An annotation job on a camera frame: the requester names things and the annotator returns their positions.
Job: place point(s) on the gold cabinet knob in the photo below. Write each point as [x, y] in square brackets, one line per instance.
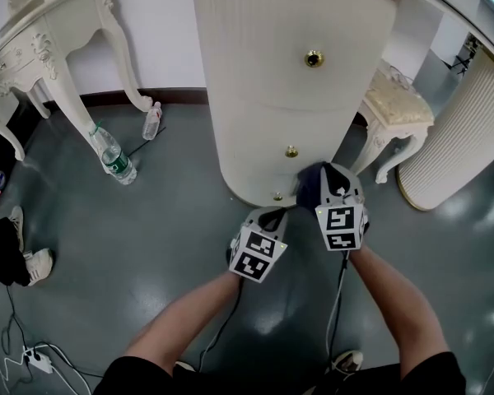
[278, 196]
[314, 58]
[291, 151]

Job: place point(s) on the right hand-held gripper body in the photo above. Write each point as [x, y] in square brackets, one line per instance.
[341, 229]

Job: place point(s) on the ribbed cream table pedestal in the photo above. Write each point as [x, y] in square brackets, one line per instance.
[453, 138]

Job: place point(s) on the small red-label water bottle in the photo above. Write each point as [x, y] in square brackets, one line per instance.
[151, 122]

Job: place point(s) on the person's left forearm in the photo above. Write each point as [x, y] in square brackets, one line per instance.
[185, 319]

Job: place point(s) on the cream upholstered stool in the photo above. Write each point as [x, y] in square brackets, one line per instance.
[395, 101]

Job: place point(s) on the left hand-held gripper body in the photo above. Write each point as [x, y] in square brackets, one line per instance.
[257, 253]

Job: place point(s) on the black tripod stand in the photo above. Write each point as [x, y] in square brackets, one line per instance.
[461, 61]

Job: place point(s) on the large green-label water bottle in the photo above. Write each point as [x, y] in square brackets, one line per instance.
[115, 159]

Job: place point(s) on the ornate cream vanity table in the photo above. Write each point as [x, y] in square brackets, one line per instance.
[20, 56]

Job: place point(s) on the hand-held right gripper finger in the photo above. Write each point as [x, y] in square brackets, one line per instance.
[359, 187]
[325, 187]

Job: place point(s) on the person's black shirt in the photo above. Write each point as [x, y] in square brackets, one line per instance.
[432, 373]

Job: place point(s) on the person's right forearm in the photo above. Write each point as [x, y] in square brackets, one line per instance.
[399, 307]

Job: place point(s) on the thin black strip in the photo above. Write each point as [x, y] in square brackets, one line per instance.
[138, 147]

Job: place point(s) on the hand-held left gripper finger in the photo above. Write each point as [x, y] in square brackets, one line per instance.
[283, 226]
[253, 219]

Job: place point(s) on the cream white cabinet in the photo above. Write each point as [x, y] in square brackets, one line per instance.
[271, 56]

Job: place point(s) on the person's left shoe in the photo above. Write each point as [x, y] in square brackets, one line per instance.
[185, 366]

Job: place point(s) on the dark blue cloth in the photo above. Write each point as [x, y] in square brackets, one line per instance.
[308, 187]

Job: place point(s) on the person's right shoe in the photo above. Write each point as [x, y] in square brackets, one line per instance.
[348, 360]

